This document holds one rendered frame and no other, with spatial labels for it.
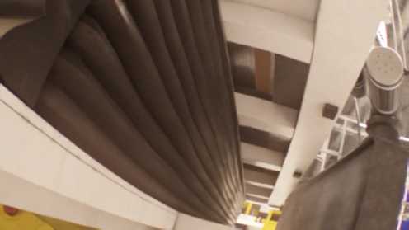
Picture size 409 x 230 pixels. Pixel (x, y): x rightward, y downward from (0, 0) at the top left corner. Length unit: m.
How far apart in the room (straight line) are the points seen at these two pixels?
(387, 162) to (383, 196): 0.15
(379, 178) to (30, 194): 1.23
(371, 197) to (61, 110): 1.18
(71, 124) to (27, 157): 0.08
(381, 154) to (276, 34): 0.84
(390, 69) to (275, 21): 0.70
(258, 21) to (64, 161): 0.49
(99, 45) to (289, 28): 0.43
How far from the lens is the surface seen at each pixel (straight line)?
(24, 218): 0.66
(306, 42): 0.63
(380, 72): 1.23
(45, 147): 0.23
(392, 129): 1.44
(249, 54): 0.96
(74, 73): 0.27
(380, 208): 1.31
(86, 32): 0.28
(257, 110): 1.06
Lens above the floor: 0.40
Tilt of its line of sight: 19 degrees up
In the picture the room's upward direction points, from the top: 19 degrees clockwise
